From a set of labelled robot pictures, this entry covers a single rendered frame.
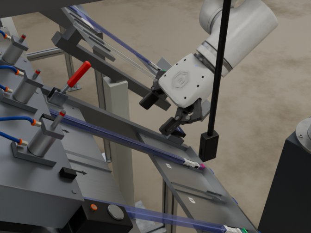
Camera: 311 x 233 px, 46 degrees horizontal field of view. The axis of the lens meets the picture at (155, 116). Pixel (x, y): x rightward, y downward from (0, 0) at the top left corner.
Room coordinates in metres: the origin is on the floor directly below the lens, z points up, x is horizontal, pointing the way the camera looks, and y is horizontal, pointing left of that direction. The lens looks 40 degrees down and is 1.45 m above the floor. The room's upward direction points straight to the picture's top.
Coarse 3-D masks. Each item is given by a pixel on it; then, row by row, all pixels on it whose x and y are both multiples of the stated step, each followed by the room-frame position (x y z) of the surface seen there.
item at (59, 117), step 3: (63, 111) 0.31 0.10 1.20; (60, 114) 0.31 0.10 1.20; (63, 114) 0.31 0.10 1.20; (57, 117) 0.31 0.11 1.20; (60, 117) 0.31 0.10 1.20; (54, 120) 0.31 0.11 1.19; (57, 120) 0.31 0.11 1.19; (60, 120) 0.31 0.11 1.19; (54, 123) 0.30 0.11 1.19; (57, 123) 0.30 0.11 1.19; (54, 126) 0.30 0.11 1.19
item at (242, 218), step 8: (192, 152) 0.71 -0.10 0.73; (192, 160) 0.69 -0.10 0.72; (200, 160) 0.68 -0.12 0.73; (208, 168) 0.65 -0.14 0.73; (208, 176) 0.63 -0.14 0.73; (216, 184) 0.60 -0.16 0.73; (216, 192) 0.58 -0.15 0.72; (224, 192) 0.57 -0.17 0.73; (224, 200) 0.56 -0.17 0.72; (232, 200) 0.55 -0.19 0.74; (232, 208) 0.53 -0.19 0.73; (240, 208) 0.53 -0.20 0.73; (240, 216) 0.51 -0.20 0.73; (240, 224) 0.49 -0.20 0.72; (248, 224) 0.48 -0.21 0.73; (248, 232) 0.47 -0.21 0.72; (256, 232) 0.46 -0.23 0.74
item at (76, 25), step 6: (78, 24) 0.77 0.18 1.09; (84, 30) 0.78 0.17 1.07; (90, 36) 0.79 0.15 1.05; (96, 36) 0.79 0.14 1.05; (102, 42) 0.80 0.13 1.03; (108, 48) 0.80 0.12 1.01; (114, 48) 0.81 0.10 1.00; (120, 54) 0.82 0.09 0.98; (126, 60) 0.83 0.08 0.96; (132, 60) 0.84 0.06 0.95; (138, 66) 0.84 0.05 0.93; (144, 72) 0.85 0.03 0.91; (150, 72) 0.87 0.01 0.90
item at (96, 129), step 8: (56, 112) 0.52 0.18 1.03; (64, 120) 0.52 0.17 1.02; (72, 120) 0.52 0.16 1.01; (80, 120) 0.54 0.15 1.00; (80, 128) 0.53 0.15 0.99; (88, 128) 0.53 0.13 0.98; (96, 128) 0.54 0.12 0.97; (104, 136) 0.55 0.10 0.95; (112, 136) 0.55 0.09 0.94; (120, 136) 0.56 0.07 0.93; (128, 144) 0.57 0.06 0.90; (136, 144) 0.57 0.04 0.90; (144, 144) 0.59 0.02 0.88; (152, 152) 0.59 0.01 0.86; (160, 152) 0.60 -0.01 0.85; (176, 160) 0.62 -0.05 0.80; (184, 160) 0.63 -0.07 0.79; (200, 168) 0.65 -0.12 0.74
